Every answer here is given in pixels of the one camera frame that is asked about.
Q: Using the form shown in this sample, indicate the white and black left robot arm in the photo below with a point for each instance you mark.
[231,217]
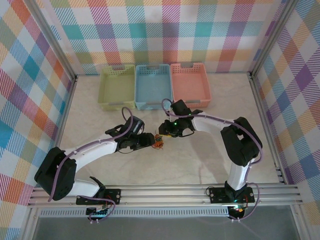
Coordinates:
[92,147]

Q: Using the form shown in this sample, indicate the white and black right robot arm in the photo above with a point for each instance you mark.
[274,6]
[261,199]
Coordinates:
[237,175]

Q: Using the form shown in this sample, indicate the pink plastic basket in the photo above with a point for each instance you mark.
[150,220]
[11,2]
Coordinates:
[190,82]

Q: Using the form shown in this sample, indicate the blue plastic basket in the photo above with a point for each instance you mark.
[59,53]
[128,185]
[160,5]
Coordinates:
[153,85]

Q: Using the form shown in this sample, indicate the green plastic basket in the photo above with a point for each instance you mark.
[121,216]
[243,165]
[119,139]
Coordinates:
[116,85]

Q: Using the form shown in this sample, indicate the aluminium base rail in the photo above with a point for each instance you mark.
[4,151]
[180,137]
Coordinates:
[162,195]

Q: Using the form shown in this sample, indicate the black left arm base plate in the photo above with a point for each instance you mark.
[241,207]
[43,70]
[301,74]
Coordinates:
[112,196]

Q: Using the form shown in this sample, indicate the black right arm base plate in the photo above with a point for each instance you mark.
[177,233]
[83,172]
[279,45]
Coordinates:
[217,195]

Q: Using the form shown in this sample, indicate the aluminium frame post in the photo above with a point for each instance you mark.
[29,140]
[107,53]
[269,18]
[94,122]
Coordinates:
[274,37]
[55,40]

